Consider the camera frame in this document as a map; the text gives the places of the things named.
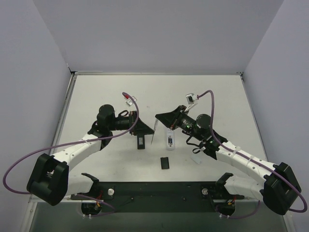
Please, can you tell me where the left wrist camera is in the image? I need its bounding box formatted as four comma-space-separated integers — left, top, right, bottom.
124, 94, 137, 107

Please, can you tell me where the clear handle screwdriver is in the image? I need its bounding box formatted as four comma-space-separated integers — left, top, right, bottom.
151, 118, 158, 145

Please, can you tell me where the white battery cover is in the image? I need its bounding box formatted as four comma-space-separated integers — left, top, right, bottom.
190, 156, 201, 164

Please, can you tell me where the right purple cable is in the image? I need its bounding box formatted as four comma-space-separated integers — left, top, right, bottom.
197, 90, 307, 219

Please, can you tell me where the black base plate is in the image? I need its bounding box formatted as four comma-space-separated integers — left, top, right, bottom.
71, 181, 244, 213

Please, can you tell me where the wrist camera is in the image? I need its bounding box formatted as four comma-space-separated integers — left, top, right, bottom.
185, 93, 198, 113
124, 94, 137, 107

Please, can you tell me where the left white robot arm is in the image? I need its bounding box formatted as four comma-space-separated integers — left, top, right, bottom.
27, 104, 154, 206

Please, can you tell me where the black remote control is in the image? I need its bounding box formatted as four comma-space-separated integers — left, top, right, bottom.
137, 134, 145, 150

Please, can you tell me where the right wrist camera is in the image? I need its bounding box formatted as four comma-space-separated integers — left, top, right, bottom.
185, 93, 198, 113

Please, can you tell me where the black battery cover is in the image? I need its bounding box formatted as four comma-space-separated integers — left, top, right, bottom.
160, 157, 169, 170

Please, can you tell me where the white remote control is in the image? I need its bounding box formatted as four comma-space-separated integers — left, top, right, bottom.
166, 129, 175, 151

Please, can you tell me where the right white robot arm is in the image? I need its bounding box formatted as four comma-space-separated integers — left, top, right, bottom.
155, 105, 301, 215

